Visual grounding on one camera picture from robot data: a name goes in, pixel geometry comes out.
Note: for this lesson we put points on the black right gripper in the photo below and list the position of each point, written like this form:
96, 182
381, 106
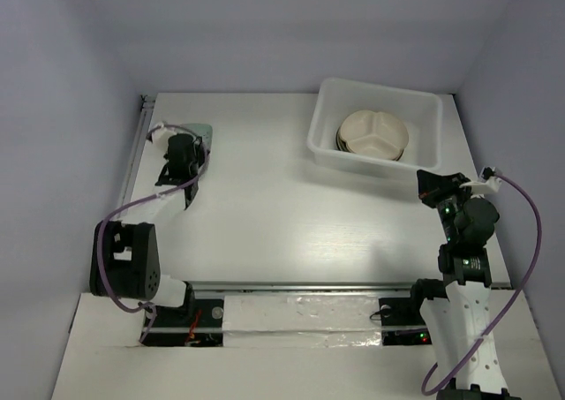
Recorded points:
432, 185

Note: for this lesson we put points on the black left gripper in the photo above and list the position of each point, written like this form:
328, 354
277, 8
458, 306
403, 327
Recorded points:
201, 153

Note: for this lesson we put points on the light green rectangular dish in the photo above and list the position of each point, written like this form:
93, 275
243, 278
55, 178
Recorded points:
202, 131

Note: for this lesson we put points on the cream divided dish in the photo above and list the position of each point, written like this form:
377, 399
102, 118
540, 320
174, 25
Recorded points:
377, 135

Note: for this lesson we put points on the beige bird painted plate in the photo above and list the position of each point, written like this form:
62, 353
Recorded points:
340, 143

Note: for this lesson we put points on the light green round plate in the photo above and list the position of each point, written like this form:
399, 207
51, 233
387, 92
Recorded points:
398, 157

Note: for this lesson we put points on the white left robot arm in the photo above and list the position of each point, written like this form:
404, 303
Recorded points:
125, 264

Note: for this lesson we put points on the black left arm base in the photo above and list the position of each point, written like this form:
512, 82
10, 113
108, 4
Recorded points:
197, 323

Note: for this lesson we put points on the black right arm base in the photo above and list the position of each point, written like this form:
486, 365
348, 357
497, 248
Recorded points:
400, 318

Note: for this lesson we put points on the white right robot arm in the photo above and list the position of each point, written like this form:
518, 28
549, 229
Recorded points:
456, 309

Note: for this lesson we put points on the white plastic bin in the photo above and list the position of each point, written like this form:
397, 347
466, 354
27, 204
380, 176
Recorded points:
421, 112

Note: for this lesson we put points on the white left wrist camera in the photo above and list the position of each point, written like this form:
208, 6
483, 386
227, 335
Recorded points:
160, 133

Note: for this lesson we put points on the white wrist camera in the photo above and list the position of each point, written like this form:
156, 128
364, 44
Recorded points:
488, 183
160, 133

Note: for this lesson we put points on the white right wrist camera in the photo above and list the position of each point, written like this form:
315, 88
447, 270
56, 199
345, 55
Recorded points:
488, 183

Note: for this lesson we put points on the aluminium frame rail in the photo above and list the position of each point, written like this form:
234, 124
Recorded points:
115, 139

